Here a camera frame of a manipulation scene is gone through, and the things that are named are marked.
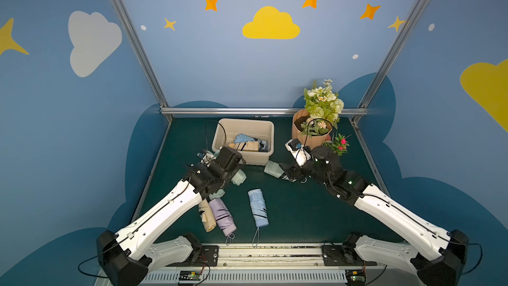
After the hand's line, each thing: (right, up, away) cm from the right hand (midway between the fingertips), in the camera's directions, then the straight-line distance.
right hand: (292, 154), depth 74 cm
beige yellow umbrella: (-18, +2, +26) cm, 32 cm away
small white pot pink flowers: (+24, +3, +14) cm, 28 cm away
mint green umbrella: (-20, -8, -3) cm, 22 cm away
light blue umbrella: (-21, +6, +31) cm, 38 cm away
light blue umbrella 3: (-13, -26, +9) cm, 30 cm away
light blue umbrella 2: (-10, +2, +31) cm, 32 cm away
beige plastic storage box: (-10, +10, +29) cm, 32 cm away
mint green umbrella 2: (-31, -19, +14) cm, 39 cm away
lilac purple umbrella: (-27, -28, +6) cm, 39 cm away
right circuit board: (+24, -46, -1) cm, 52 cm away
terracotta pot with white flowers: (+14, +13, +21) cm, 28 cm away
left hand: (-22, -4, +2) cm, 22 cm away
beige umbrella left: (-34, -26, +5) cm, 43 cm away
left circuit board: (-38, -45, -2) cm, 59 cm away
